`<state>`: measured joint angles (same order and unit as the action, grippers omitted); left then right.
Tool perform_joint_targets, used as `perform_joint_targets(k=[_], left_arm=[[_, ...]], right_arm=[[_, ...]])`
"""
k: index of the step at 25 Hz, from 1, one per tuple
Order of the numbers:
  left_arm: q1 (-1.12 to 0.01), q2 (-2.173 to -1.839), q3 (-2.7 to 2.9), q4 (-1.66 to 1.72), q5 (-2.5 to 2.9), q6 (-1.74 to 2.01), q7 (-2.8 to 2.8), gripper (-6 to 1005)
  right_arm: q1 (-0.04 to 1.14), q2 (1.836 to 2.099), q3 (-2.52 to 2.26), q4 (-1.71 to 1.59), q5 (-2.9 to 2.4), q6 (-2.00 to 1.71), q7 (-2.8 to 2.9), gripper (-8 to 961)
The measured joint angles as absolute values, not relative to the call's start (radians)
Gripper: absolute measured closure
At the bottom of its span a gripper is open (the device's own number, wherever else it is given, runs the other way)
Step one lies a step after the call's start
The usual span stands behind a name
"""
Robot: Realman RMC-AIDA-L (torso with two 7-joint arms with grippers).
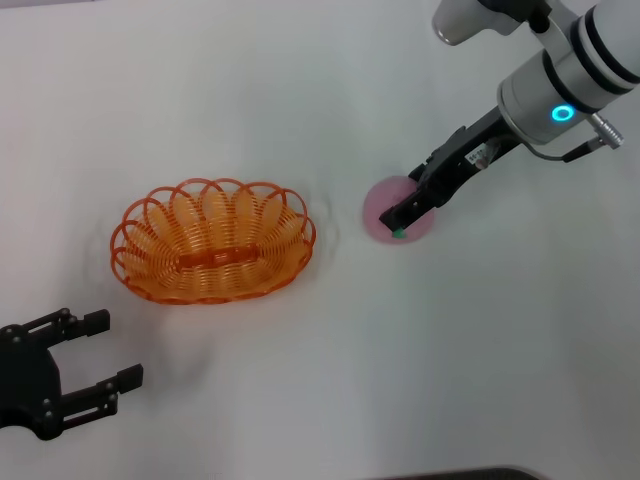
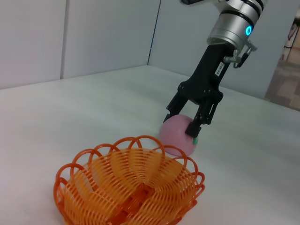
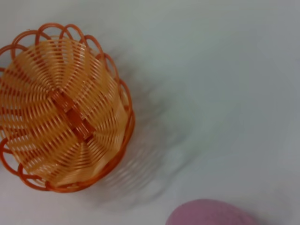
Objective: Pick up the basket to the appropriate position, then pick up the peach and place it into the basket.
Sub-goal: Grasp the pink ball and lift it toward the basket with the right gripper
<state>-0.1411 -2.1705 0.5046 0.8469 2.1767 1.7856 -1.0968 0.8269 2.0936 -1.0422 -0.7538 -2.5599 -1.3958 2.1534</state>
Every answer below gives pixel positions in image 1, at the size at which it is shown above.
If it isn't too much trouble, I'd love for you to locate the pink peach with green leaf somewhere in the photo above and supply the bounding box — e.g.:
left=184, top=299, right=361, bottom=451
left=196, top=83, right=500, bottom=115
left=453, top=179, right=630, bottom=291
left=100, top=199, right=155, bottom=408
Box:
left=361, top=174, right=436, bottom=245

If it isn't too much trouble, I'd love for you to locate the silver wrist cable connector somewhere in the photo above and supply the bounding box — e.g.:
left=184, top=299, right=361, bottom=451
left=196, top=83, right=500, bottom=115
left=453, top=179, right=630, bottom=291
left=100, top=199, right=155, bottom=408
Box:
left=592, top=113, right=626, bottom=149

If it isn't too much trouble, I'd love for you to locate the orange plastic wire basket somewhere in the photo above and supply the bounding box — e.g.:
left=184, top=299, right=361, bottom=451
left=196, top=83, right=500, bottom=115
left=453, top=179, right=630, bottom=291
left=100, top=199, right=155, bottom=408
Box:
left=109, top=176, right=318, bottom=305

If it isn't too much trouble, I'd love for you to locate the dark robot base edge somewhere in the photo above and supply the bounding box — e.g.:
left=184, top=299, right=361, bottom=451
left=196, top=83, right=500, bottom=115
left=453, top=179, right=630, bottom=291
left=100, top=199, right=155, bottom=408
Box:
left=387, top=465, right=544, bottom=480

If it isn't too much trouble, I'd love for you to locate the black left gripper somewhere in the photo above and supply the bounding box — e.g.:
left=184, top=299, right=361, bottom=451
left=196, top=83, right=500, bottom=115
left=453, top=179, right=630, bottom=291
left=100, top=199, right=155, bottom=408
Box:
left=0, top=308, right=145, bottom=441

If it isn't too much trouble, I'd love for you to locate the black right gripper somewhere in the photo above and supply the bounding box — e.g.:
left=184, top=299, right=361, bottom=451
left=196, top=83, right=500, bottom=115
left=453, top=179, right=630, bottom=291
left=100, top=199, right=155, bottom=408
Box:
left=378, top=104, right=524, bottom=234

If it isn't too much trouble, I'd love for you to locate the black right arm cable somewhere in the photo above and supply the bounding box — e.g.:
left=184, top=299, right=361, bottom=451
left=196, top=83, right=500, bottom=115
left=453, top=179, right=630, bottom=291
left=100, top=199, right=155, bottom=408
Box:
left=532, top=135, right=601, bottom=162

